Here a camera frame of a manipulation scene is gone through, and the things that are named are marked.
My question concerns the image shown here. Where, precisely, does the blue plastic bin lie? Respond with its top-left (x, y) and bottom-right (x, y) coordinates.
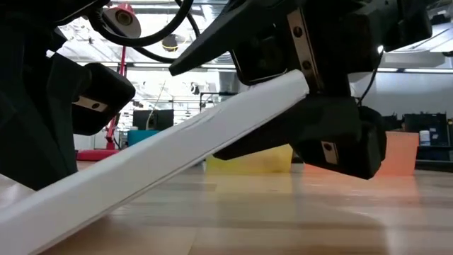
top-left (127, 129), bottom-right (162, 148)

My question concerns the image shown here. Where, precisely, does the black hanging dome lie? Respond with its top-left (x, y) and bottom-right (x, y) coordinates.
top-left (161, 34), bottom-right (180, 53)

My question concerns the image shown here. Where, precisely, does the black shelf unit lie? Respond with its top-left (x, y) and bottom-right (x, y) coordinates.
top-left (385, 112), bottom-right (453, 171)

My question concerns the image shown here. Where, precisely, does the white card with black print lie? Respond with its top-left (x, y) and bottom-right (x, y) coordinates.
top-left (0, 69), bottom-right (311, 255)

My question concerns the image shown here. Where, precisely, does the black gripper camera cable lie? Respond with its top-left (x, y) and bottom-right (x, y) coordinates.
top-left (87, 0), bottom-right (202, 64)

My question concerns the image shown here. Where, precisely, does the black computer monitor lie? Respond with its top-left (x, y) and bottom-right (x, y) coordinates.
top-left (132, 108), bottom-right (175, 131)

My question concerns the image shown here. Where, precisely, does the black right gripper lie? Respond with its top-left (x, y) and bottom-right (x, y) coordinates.
top-left (168, 0), bottom-right (433, 180)

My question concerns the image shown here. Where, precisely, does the red desk lamp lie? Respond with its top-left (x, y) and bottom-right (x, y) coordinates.
top-left (76, 2), bottom-right (142, 162)

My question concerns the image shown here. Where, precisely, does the yellow plastic bin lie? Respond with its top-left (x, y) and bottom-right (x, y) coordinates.
top-left (205, 144), bottom-right (294, 174)

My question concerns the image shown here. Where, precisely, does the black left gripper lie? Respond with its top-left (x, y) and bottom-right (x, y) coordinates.
top-left (0, 0), bottom-right (137, 191)

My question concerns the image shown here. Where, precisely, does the orange plastic bin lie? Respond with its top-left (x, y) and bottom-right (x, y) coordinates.
top-left (303, 131), bottom-right (420, 177)

